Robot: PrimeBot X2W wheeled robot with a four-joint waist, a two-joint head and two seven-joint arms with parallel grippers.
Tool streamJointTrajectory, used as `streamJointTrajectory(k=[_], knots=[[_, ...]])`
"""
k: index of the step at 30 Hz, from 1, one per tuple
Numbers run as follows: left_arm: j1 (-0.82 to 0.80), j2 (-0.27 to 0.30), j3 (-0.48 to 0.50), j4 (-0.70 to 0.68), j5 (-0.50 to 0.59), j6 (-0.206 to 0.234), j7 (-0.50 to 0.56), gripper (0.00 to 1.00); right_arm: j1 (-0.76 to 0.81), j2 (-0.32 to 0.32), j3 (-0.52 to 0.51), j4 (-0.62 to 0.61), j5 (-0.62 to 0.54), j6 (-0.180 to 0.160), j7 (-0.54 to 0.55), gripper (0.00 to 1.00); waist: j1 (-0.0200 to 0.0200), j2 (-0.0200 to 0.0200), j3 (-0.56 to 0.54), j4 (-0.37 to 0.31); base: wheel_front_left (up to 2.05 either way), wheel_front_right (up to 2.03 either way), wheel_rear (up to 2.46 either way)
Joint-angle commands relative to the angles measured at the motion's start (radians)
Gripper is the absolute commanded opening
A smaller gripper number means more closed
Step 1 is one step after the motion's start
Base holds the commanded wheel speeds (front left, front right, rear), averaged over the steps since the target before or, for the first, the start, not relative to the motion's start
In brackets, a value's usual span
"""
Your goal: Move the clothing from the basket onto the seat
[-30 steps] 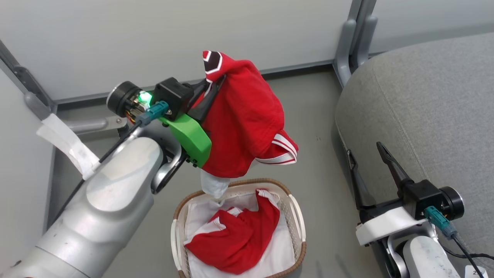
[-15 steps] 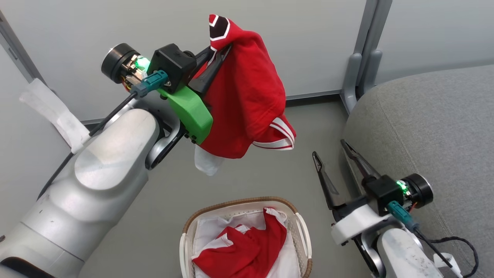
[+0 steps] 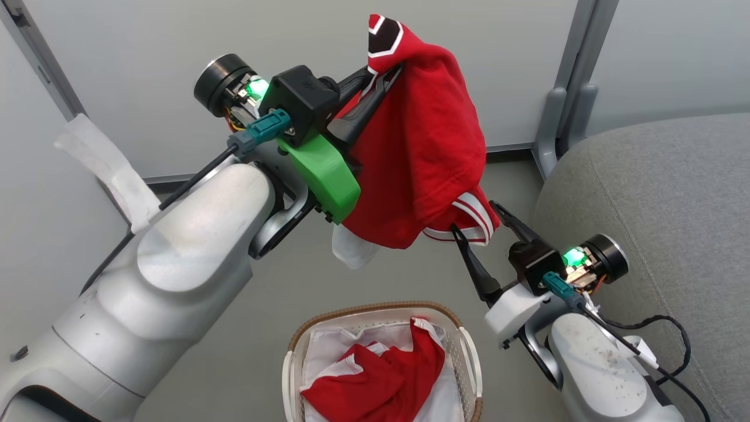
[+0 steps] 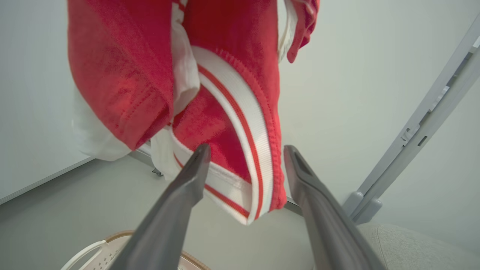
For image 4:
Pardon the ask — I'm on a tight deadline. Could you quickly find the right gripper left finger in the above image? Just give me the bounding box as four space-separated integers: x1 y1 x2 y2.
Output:
109 144 212 270

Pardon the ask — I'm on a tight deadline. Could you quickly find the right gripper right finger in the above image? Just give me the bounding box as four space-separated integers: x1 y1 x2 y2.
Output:
283 145 387 270

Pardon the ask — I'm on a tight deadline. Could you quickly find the red garment with white stripes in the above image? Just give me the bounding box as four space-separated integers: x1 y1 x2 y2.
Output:
67 0 320 226

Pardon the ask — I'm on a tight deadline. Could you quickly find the white basket with brown rim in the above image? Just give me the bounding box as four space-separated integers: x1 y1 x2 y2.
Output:
61 230 210 270

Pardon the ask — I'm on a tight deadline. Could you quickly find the grey partition support foot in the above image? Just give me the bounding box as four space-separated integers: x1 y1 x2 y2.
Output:
354 198 383 225
343 191 364 217

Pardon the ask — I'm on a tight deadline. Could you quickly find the grey fabric sofa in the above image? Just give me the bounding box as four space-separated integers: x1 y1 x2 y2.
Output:
313 223 480 270

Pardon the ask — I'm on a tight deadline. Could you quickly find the grey partition corner post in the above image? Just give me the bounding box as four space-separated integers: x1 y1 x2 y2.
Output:
352 14 480 210

